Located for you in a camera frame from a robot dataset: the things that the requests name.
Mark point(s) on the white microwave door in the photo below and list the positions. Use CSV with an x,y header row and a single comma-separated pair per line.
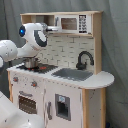
x,y
67,23

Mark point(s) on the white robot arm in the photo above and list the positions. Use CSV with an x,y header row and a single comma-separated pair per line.
x,y
34,34

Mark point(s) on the wooden toy kitchen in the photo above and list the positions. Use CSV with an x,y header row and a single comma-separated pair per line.
x,y
62,51

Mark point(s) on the grey toy sink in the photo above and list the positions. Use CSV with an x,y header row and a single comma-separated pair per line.
x,y
72,74

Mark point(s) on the black toy faucet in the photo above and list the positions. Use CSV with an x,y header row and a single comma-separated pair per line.
x,y
82,63

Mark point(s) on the black toy stovetop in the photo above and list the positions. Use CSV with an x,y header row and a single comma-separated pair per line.
x,y
41,68

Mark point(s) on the silver toy pot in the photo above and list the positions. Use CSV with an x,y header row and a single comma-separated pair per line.
x,y
31,62

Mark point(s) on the right red stove knob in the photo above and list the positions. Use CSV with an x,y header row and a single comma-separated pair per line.
x,y
34,84

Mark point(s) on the red stove knob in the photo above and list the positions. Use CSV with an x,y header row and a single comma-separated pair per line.
x,y
15,79
34,84

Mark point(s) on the white fridge door with dispenser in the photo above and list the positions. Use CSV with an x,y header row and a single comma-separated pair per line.
x,y
63,106

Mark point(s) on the white oven door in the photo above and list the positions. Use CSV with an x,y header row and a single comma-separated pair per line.
x,y
30,101

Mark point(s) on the left red stove knob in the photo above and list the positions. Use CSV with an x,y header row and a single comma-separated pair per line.
x,y
15,79

